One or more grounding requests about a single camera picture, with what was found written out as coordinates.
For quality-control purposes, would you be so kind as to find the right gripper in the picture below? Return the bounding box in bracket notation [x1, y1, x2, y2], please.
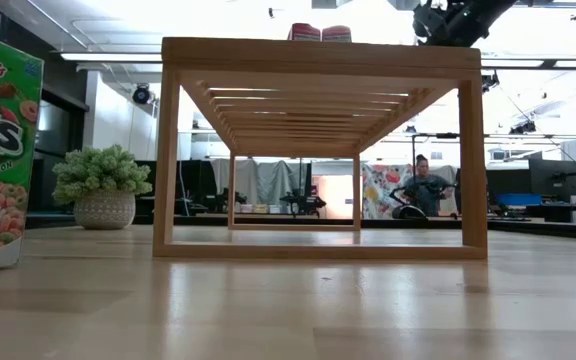
[411, 2, 462, 48]

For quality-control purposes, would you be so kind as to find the red Froot Loops cereal box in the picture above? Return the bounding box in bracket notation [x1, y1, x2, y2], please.
[287, 22, 322, 42]
[321, 24, 353, 43]

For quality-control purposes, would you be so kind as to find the slatted wooden shelf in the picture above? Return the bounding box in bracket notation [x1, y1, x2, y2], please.
[152, 36, 489, 261]

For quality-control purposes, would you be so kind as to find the person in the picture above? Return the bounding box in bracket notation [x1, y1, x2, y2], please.
[402, 153, 457, 219]

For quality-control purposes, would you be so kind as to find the floral patterned cloth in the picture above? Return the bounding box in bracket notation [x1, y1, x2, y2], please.
[361, 162, 459, 220]

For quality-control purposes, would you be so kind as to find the blue plastic bin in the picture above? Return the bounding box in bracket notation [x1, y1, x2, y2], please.
[496, 193, 543, 207]

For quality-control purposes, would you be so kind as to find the black computer monitor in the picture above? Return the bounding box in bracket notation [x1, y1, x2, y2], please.
[528, 158, 576, 204]

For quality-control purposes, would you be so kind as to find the grey cloth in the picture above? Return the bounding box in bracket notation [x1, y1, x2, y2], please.
[211, 158, 314, 206]

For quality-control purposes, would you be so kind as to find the black round ceiling lamp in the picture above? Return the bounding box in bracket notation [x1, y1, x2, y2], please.
[132, 84, 152, 105]

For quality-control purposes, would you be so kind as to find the pale green plant, white pot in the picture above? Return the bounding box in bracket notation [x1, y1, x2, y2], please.
[51, 144, 154, 231]

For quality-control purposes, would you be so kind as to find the dark tall cabinet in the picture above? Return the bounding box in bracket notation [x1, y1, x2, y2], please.
[32, 84, 89, 214]

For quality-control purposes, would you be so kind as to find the black aluminium rig frame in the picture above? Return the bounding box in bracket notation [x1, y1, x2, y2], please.
[25, 212, 576, 241]

